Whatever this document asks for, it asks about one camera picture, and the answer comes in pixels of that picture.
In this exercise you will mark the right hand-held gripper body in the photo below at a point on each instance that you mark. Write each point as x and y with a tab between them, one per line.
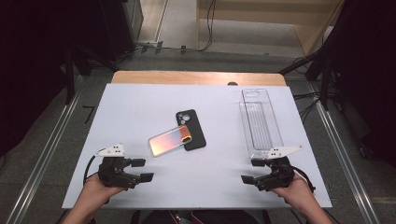
280	174

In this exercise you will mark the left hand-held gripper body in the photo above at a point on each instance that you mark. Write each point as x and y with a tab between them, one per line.
113	172

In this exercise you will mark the clear plastic bin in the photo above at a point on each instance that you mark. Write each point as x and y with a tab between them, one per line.
261	124

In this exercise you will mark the smartphone with iridescent screen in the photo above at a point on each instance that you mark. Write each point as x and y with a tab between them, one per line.
169	140

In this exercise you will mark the black phone case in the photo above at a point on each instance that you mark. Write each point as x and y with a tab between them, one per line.
196	133

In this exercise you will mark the person's left hand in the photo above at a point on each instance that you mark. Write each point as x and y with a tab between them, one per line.
98	193

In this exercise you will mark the person's right hand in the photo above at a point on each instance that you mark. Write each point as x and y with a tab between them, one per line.
297	194

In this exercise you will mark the white table board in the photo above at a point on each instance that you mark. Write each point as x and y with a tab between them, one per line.
193	186

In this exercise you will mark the person's dark clothing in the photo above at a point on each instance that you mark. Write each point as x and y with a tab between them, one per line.
202	217

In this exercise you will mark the black table grommet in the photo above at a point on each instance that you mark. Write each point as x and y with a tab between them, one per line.
232	83

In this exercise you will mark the black metal stand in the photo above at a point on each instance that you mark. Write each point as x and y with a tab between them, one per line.
325	84
70	77

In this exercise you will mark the dark cabinet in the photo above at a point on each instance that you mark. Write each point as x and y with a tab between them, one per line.
121	28

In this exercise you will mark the light wooden shelf unit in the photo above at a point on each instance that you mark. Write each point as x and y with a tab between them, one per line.
264	9

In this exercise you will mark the aluminium floor rail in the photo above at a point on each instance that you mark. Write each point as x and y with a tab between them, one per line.
43	155
345	155

